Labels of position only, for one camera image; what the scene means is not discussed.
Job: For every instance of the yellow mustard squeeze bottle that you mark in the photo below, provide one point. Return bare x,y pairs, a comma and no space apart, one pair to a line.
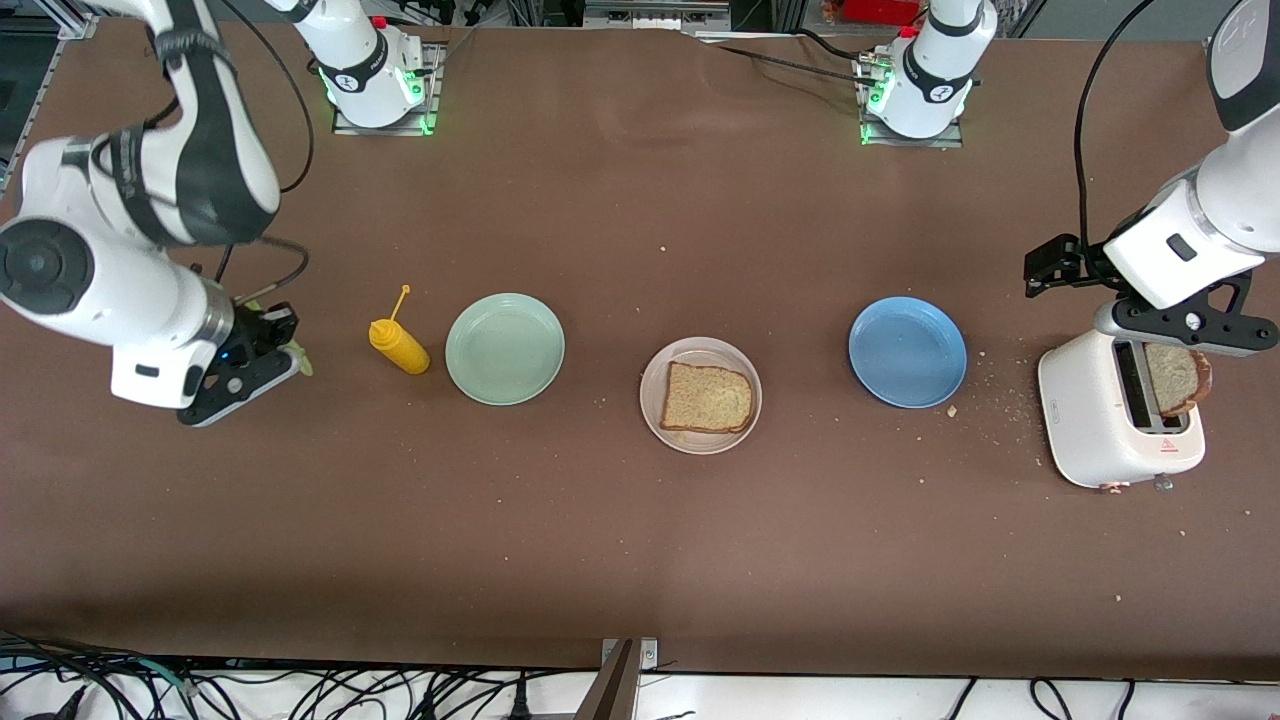
402,350

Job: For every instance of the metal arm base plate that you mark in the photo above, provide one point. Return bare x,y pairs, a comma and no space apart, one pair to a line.
428,95
872,125

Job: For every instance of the blue plate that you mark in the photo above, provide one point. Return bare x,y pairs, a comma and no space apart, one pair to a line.
907,352

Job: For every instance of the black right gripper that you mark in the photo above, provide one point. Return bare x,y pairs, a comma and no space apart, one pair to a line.
262,335

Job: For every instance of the white two-slot toaster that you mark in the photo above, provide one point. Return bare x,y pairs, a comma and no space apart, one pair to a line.
1085,420

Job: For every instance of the green lettuce leaf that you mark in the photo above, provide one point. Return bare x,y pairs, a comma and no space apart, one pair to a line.
302,362

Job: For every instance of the aluminium frame rail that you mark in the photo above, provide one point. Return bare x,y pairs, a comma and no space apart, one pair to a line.
65,15

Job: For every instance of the beige plate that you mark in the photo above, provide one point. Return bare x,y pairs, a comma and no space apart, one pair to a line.
700,347

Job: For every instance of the aluminium camera post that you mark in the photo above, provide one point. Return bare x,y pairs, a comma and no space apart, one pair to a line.
615,690

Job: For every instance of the grey metal equipment frame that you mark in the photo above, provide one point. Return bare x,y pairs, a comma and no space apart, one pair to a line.
655,12

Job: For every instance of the red box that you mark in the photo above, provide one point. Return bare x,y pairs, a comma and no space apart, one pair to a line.
880,10

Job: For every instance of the brown bread slice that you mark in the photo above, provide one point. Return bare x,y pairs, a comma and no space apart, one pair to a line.
1178,380
705,398

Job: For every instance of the mint green plate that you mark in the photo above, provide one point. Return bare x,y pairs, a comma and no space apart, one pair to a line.
505,349

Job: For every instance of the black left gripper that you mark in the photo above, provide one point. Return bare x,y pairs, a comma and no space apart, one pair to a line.
1062,258

